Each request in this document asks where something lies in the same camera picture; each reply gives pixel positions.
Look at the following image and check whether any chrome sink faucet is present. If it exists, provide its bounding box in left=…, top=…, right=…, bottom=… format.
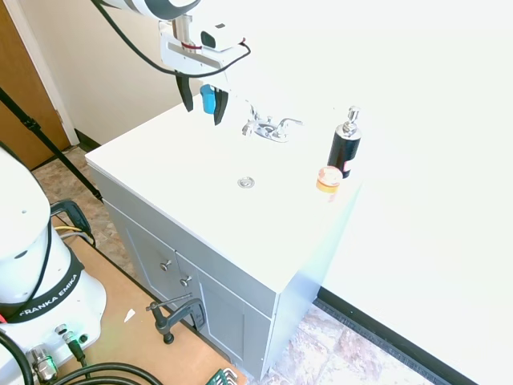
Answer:
left=240, top=102, right=290, bottom=144

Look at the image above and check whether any orange pill bottle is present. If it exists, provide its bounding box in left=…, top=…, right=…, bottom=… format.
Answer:
left=315, top=165, right=344, bottom=203

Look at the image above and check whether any grey vanity cabinet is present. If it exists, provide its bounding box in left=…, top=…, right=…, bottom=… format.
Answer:
left=88, top=165, right=362, bottom=382

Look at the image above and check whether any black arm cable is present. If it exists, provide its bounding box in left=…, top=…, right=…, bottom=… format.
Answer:
left=0, top=216, right=54, bottom=309

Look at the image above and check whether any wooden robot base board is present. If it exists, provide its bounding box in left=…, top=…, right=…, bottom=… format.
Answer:
left=47, top=214, right=249, bottom=385

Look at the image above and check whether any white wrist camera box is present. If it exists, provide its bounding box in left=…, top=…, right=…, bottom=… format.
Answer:
left=198, top=21, right=247, bottom=55

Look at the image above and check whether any grey cabinet door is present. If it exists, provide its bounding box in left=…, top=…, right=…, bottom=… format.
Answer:
left=195, top=269, right=248, bottom=362
left=122, top=224, right=180, bottom=302

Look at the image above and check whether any green hex key set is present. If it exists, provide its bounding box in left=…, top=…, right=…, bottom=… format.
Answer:
left=205, top=367, right=238, bottom=385

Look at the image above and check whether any black tripod leg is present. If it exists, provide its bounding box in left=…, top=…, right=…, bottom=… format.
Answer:
left=0, top=87, right=103, bottom=201

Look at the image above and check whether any black thick floor cable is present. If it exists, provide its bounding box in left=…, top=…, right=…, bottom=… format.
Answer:
left=0, top=331, right=164, bottom=385

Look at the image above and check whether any brown wooden door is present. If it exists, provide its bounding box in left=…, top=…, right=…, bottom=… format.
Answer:
left=0, top=0, right=74, bottom=172

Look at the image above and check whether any white sink countertop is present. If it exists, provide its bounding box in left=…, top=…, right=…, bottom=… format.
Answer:
left=84, top=92, right=364, bottom=294

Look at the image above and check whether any black soap dispenser bottle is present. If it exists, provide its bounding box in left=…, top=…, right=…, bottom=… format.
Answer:
left=326, top=105, right=363, bottom=180

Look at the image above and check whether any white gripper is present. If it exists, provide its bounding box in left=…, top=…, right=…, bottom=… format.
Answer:
left=159, top=20, right=230, bottom=127

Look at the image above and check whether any blue cup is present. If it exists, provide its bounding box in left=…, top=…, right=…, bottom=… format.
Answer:
left=200, top=83, right=218, bottom=116

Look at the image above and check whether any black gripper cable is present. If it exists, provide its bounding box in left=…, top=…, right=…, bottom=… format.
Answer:
left=90, top=0, right=252, bottom=79

